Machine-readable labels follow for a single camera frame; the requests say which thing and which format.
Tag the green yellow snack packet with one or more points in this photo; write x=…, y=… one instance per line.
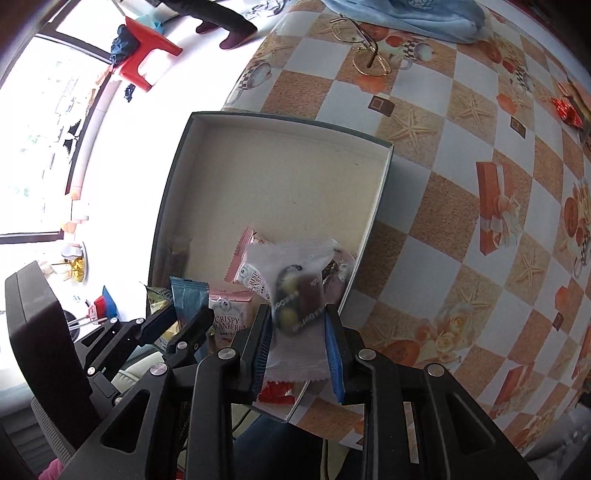
x=157, y=300

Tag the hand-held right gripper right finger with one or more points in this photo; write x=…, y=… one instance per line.
x=333, y=360

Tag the blue snack packet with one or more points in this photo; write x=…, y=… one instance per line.
x=189, y=295

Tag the gold-rimmed glasses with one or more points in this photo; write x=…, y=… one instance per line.
x=371, y=62

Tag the green-edged cardboard box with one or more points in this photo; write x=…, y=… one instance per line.
x=277, y=175

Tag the light blue cloth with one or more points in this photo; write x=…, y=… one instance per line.
x=415, y=21

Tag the red plastic stool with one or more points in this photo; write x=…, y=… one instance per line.
x=147, y=34

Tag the brown snack packet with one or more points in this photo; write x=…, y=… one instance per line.
x=342, y=277

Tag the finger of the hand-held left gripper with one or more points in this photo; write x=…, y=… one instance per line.
x=194, y=332
x=157, y=321

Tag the pink cranberry snack packet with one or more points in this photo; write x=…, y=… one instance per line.
x=228, y=314
x=240, y=267

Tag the red foil snack packet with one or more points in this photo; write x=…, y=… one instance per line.
x=567, y=110

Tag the clear chocolate snack packet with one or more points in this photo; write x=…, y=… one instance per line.
x=295, y=258

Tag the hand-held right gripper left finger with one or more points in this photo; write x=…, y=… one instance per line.
x=259, y=355

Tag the dark blue cloth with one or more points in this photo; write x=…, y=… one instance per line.
x=122, y=44

